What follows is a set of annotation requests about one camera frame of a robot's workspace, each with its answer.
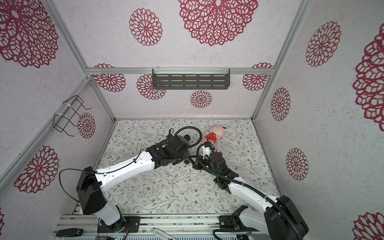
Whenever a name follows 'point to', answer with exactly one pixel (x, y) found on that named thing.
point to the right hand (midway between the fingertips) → (188, 155)
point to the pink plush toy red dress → (215, 133)
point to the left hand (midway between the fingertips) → (189, 155)
